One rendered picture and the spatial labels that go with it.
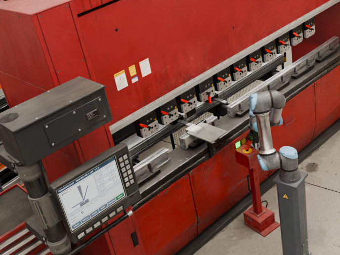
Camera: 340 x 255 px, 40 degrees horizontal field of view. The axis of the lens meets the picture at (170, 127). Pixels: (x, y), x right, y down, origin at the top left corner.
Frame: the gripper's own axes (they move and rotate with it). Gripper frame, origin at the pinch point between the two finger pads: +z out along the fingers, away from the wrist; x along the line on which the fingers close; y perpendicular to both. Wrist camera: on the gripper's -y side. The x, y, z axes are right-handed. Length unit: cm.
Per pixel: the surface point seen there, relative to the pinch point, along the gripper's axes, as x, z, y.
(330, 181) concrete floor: -78, 73, -15
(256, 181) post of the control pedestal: 5.2, 28.3, -3.0
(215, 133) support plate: 29.9, -24.8, 13.2
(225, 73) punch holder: -6, -53, 38
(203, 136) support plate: 38.1, -24.4, 18.3
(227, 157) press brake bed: 14.5, 9.7, 20.0
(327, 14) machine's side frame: -179, -37, 73
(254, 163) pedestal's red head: 9.8, 4.4, -6.3
